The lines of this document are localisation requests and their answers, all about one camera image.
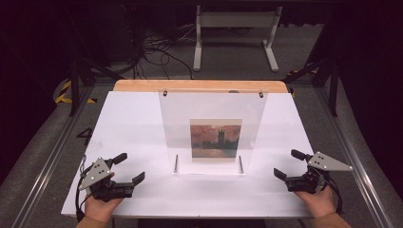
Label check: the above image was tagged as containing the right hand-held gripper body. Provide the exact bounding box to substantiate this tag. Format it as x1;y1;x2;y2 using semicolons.
284;151;354;195

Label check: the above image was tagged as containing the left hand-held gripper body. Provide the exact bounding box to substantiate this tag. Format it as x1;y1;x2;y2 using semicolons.
78;157;136;203

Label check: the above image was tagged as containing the painting postcard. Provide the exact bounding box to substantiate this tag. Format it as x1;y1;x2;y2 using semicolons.
189;118;243;163

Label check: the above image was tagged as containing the clear acrylic photo frame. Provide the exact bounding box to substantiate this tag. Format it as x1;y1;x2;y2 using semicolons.
157;88;269;176

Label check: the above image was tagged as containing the person's left hand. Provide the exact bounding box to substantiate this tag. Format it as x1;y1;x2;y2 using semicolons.
84;193;125;224

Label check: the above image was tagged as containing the person's right hand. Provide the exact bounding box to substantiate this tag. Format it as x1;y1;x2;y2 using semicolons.
293;185;336;219

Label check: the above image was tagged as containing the white board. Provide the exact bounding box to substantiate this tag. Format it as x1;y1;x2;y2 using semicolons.
60;90;315;219

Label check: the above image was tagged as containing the black metal stand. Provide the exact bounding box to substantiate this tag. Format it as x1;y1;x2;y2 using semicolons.
63;9;125;117
284;9;342;118

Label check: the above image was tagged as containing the wooden table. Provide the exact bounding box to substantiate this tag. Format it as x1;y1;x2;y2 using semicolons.
112;79;289;94

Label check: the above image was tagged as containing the yellow black hazard tape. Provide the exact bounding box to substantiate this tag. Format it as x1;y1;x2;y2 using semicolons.
285;63;319;99
55;79;98;105

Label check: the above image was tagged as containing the white metal stand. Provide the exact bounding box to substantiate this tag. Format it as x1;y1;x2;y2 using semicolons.
193;4;283;73

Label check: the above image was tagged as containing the aluminium floor rail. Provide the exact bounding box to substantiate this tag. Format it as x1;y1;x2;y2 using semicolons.
11;83;106;228
312;85;395;228

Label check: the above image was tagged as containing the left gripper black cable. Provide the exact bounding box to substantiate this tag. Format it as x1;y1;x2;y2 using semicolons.
74;154;93;223

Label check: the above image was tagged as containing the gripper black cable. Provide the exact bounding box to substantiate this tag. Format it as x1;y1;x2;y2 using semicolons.
326;176;345;216
74;154;93;223

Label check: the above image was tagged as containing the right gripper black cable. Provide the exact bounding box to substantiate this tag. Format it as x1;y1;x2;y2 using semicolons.
326;176;345;216

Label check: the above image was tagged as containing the bundle of black floor cables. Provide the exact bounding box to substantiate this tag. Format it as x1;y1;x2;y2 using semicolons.
126;23;199;80

